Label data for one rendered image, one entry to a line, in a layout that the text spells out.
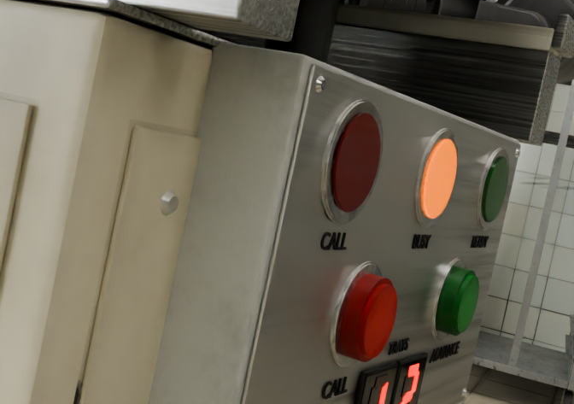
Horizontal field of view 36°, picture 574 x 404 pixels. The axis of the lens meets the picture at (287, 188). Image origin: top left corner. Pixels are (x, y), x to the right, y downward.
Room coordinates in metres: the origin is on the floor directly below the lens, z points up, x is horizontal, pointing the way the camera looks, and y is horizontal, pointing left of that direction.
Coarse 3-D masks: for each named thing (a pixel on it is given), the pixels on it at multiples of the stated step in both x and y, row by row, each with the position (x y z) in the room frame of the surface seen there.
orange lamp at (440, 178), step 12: (444, 144) 0.35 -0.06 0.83; (432, 156) 0.34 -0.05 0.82; (444, 156) 0.35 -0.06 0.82; (456, 156) 0.36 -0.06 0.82; (432, 168) 0.34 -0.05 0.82; (444, 168) 0.35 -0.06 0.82; (432, 180) 0.34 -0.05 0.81; (444, 180) 0.35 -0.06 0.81; (432, 192) 0.35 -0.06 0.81; (444, 192) 0.36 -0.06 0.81; (432, 204) 0.35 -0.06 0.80; (444, 204) 0.36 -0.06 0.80; (432, 216) 0.35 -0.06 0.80
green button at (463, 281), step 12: (456, 276) 0.39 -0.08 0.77; (468, 276) 0.39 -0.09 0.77; (444, 288) 0.38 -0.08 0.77; (456, 288) 0.38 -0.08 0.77; (468, 288) 0.39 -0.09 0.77; (444, 300) 0.38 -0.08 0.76; (456, 300) 0.38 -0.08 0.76; (468, 300) 0.39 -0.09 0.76; (444, 312) 0.38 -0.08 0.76; (456, 312) 0.38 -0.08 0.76; (468, 312) 0.39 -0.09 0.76; (444, 324) 0.38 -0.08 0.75; (456, 324) 0.38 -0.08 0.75; (468, 324) 0.40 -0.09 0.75
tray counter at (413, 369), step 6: (414, 366) 0.37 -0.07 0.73; (408, 372) 0.36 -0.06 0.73; (414, 372) 0.37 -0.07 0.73; (408, 378) 0.36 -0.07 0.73; (414, 378) 0.37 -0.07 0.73; (414, 384) 0.37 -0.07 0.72; (402, 390) 0.36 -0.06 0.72; (414, 390) 0.37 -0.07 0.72; (408, 396) 0.37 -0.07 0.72; (402, 402) 0.36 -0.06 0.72; (408, 402) 0.37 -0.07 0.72
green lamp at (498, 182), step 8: (504, 160) 0.42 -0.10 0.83; (496, 168) 0.41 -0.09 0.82; (504, 168) 0.43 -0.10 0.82; (496, 176) 0.42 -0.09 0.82; (504, 176) 0.43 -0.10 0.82; (488, 184) 0.41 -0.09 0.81; (496, 184) 0.42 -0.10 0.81; (504, 184) 0.43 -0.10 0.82; (488, 192) 0.41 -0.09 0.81; (496, 192) 0.42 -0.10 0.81; (504, 192) 0.43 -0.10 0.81; (488, 200) 0.41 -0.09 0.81; (496, 200) 0.42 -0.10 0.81; (488, 208) 0.41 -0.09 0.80; (496, 208) 0.43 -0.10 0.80; (488, 216) 0.42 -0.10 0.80
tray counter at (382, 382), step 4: (380, 376) 0.34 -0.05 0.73; (384, 376) 0.34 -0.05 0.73; (376, 380) 0.33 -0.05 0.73; (380, 380) 0.34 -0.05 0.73; (384, 380) 0.34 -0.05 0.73; (376, 384) 0.33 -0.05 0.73; (380, 384) 0.34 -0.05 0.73; (384, 384) 0.34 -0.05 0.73; (372, 388) 0.33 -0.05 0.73; (376, 388) 0.33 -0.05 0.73; (384, 388) 0.34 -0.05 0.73; (372, 392) 0.33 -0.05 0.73; (384, 392) 0.34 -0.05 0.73; (372, 396) 0.33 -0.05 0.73; (380, 396) 0.34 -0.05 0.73; (384, 396) 0.34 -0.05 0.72; (372, 400) 0.33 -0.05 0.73; (380, 400) 0.34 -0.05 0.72
